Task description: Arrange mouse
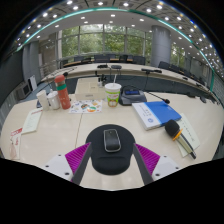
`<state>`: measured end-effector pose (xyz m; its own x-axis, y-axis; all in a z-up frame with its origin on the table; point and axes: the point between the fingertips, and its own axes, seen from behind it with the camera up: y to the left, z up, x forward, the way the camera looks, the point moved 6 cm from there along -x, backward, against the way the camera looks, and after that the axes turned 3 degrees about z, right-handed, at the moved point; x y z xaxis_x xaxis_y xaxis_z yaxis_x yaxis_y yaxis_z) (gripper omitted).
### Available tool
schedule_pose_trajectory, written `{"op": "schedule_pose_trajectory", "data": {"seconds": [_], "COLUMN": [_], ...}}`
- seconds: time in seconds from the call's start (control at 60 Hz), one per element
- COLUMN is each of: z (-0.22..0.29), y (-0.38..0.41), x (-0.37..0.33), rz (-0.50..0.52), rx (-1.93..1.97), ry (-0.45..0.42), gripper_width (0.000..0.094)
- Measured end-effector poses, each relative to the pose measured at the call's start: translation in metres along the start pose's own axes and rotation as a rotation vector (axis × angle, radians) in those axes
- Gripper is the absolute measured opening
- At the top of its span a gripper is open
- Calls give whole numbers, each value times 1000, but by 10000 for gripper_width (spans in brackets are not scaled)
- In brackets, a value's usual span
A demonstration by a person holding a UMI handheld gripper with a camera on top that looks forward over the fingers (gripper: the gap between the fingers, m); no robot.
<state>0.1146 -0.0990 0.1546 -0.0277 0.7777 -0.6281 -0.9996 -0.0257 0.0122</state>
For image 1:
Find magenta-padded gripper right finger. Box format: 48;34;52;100
132;143;183;186

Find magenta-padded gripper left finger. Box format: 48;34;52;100
44;142;93;186

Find black computer mouse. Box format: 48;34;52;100
102;128;122;153

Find black mouse pad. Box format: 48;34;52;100
85;123;137;176

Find white paper sheet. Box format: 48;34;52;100
176;112;202;158

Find white booklet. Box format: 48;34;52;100
21;107;44;135

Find blue and white book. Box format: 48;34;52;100
131;100;183;131

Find colourful sticker sheet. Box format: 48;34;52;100
68;99;103;115

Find tall white cup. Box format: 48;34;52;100
35;89;50;111

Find red bottle with green band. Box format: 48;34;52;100
54;74;72;110

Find conference microphone base unit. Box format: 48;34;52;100
118;85;171;107

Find beige cardboard box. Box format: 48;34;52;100
74;77;106;101

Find white standing sign board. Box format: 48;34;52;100
28;75;38;92

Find paper drink cup with straw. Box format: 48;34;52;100
104;73;122;108

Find long curved conference desk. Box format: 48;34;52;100
41;62;221;104

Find dark office chairs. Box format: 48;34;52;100
59;53;214;98

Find ceiling lights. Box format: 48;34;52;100
13;0;223;73

